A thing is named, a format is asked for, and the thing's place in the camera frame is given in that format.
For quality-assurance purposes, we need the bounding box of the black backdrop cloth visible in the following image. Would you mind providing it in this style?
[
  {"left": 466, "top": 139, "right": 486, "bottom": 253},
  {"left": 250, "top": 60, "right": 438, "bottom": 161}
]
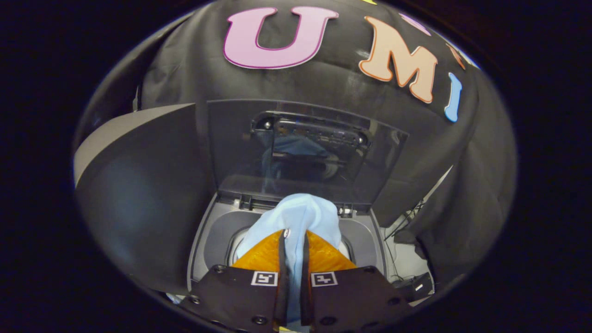
[{"left": 74, "top": 0, "right": 518, "bottom": 287}]

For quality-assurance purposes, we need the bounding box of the light blue shirt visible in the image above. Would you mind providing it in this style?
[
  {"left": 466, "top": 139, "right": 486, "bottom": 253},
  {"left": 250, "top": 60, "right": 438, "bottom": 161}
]
[{"left": 236, "top": 193, "right": 343, "bottom": 324}]

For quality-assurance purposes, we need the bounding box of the grey cabinet with white door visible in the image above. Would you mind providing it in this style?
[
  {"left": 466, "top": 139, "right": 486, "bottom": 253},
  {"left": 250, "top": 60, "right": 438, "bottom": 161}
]
[{"left": 73, "top": 103, "right": 218, "bottom": 296}]

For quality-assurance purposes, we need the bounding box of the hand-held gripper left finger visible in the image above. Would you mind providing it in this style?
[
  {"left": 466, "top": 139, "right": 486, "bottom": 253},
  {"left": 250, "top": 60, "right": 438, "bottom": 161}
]
[{"left": 178, "top": 230, "right": 290, "bottom": 333}]

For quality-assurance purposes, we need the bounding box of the black floor box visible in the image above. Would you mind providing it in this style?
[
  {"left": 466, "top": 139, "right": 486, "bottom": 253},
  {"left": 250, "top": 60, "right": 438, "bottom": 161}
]
[{"left": 393, "top": 272, "right": 434, "bottom": 301}]

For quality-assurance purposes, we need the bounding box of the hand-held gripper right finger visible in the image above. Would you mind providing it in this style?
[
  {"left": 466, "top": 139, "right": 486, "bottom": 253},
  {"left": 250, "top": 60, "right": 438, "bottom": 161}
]
[{"left": 301, "top": 230, "right": 417, "bottom": 333}]

